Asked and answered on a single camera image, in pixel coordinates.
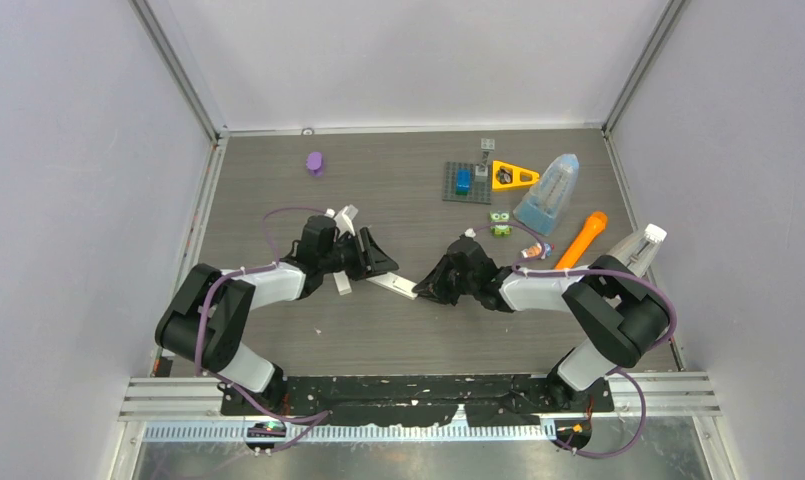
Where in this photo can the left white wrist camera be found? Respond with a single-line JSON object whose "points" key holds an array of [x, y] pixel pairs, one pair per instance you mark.
{"points": [[344, 219]]}

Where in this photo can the white air conditioner remote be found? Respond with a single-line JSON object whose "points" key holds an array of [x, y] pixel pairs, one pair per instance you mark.
{"points": [[395, 284]]}

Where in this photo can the white metronome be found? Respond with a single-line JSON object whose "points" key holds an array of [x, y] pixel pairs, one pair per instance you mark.
{"points": [[637, 251]]}

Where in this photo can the yellow triangle toy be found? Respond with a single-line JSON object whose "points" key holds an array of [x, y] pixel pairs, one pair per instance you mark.
{"points": [[506, 176]]}

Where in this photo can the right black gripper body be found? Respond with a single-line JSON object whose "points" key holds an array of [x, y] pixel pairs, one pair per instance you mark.
{"points": [[459, 285]]}

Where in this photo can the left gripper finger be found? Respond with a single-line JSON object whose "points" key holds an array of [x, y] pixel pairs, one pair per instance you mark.
{"points": [[373, 256], [362, 273]]}

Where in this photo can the purple plastic toy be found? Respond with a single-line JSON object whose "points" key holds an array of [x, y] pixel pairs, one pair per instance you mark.
{"points": [[315, 164]]}

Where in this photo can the grey lego baseplate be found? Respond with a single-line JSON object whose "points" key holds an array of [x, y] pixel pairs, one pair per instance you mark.
{"points": [[480, 193]]}

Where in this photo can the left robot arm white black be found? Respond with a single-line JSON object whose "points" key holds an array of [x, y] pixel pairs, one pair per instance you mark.
{"points": [[206, 318]]}

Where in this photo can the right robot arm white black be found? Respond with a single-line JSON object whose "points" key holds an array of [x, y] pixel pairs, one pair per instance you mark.
{"points": [[622, 315]]}

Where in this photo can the orange toy microphone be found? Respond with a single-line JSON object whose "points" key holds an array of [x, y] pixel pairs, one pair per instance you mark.
{"points": [[594, 225]]}

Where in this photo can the blue lego brick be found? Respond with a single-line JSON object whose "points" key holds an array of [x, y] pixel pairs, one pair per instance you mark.
{"points": [[463, 182]]}

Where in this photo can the slim white remote control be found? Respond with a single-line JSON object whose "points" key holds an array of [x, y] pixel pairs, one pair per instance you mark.
{"points": [[342, 283]]}

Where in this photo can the small figurine bottle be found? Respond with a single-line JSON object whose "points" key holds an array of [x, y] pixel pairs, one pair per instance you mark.
{"points": [[537, 251]]}

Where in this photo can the green owl toy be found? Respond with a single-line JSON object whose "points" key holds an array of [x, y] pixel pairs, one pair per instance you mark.
{"points": [[500, 226]]}

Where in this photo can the grey lego piece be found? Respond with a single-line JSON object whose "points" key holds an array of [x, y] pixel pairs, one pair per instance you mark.
{"points": [[485, 156]]}

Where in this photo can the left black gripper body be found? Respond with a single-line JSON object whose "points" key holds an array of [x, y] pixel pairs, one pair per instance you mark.
{"points": [[348, 256]]}

